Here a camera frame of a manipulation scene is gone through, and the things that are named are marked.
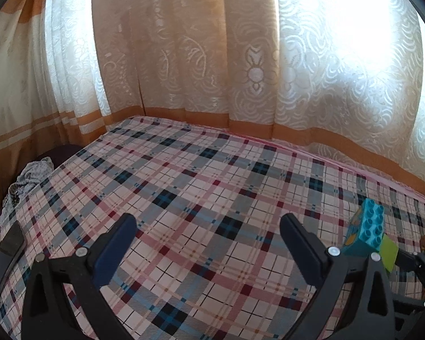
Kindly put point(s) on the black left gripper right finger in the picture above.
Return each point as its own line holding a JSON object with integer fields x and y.
{"x": 328, "y": 270}

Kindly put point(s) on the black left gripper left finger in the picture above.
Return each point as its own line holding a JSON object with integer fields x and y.
{"x": 47, "y": 313}

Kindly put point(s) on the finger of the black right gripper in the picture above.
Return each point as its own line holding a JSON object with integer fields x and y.
{"x": 407, "y": 304}
{"x": 410, "y": 262}

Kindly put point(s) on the green toy brick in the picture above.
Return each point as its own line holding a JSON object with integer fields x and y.
{"x": 388, "y": 251}

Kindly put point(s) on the blue toy brick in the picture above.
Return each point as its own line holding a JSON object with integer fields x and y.
{"x": 365, "y": 230}

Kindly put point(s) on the black smartphone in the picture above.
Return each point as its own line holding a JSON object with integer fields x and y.
{"x": 12, "y": 247}

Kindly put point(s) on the grey crumpled cloth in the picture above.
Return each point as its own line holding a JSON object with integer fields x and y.
{"x": 31, "y": 176}

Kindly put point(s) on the plaid tablecloth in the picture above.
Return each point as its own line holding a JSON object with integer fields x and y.
{"x": 208, "y": 261}

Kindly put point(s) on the cream lace curtain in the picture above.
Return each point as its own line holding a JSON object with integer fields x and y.
{"x": 344, "y": 79}

